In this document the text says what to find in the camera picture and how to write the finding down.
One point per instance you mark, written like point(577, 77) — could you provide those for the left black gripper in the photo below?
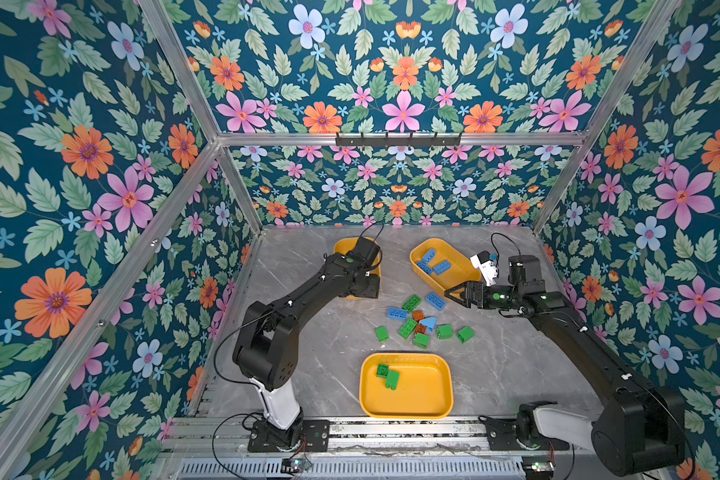
point(374, 288)

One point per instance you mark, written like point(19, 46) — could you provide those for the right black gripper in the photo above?
point(471, 287)

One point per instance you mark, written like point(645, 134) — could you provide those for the blue long brick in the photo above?
point(428, 256)
point(441, 267)
point(397, 313)

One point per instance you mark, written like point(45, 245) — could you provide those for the green small brick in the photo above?
point(382, 371)
point(382, 334)

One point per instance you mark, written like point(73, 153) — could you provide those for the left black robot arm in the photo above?
point(267, 346)

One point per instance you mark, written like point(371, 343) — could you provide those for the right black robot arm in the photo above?
point(641, 427)

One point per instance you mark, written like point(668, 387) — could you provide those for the yellow bin back right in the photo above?
point(461, 268)

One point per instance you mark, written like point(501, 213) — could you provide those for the yellow bin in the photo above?
point(424, 390)
point(461, 268)
point(343, 246)

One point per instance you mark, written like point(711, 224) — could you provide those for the green cube brick far right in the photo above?
point(465, 334)

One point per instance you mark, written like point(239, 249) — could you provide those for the green cube brick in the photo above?
point(444, 332)
point(465, 334)

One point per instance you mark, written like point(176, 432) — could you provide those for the yellow bin back left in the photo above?
point(343, 246)

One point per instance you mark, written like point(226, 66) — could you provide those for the light blue slope brick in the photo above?
point(430, 323)

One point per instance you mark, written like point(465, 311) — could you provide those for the green long brick upper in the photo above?
point(412, 303)

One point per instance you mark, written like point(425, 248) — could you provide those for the green long brick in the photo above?
point(412, 303)
point(408, 328)

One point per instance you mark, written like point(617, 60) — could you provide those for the green long brick centre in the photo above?
point(408, 328)

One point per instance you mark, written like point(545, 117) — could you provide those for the yellow bin front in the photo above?
point(424, 390)

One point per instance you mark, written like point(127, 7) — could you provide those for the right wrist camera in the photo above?
point(487, 264)

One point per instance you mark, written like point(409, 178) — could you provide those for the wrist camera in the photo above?
point(367, 251)
point(487, 264)

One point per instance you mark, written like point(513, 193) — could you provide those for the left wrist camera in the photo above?
point(367, 251)

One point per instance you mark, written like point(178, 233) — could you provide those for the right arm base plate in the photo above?
point(503, 434)

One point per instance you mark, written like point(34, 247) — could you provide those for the black hook rail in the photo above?
point(383, 140)

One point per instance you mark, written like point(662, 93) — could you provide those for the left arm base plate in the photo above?
point(303, 435)

